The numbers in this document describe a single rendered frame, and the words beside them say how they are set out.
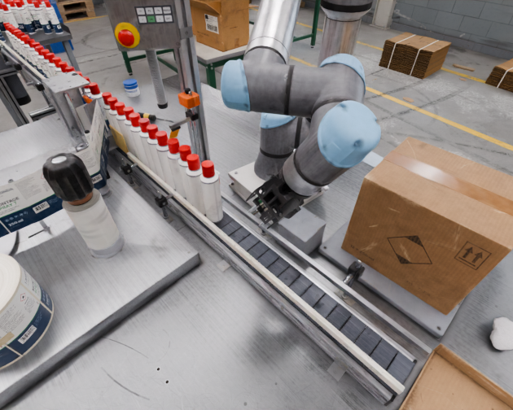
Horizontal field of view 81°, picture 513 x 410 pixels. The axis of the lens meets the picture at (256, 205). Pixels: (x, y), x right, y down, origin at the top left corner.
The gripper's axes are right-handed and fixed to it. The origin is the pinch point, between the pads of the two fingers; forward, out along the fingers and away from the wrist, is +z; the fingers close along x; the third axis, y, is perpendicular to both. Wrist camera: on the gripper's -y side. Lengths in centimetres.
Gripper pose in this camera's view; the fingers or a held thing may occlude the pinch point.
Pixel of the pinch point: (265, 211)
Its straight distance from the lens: 69.1
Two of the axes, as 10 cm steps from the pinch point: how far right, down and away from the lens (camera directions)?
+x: 6.1, 7.9, -0.9
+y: -7.1, 5.0, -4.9
